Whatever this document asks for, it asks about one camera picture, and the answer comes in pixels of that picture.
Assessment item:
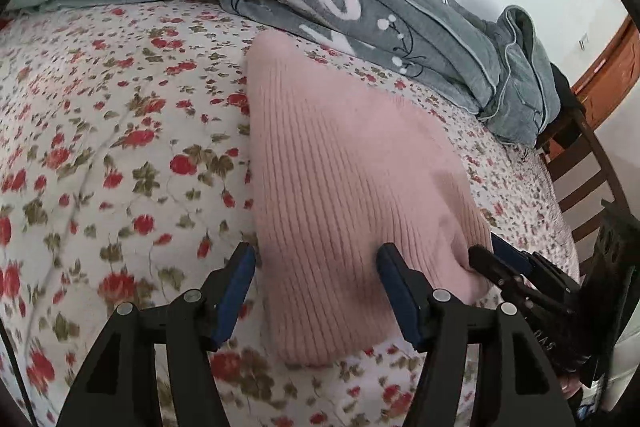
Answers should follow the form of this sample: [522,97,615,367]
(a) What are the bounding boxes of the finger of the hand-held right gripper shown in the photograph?
[490,232,583,295]
[467,245,533,308]

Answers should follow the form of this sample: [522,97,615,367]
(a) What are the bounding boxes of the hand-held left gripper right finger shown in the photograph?
[376,244,576,427]

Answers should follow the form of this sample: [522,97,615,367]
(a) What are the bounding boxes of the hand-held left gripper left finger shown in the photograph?
[56,242,257,427]

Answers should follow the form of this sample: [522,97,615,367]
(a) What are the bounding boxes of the pink ribbed knit garment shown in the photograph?
[243,29,494,368]

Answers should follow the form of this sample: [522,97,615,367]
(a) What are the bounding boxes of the dark wooden chair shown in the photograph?
[537,107,632,268]

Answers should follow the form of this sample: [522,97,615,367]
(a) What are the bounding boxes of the black garment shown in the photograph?
[542,63,587,128]

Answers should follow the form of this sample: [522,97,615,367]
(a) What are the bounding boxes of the red floral bed sheet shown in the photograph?
[0,0,581,427]

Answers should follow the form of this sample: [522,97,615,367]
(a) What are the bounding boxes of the wooden door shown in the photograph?
[570,14,640,132]

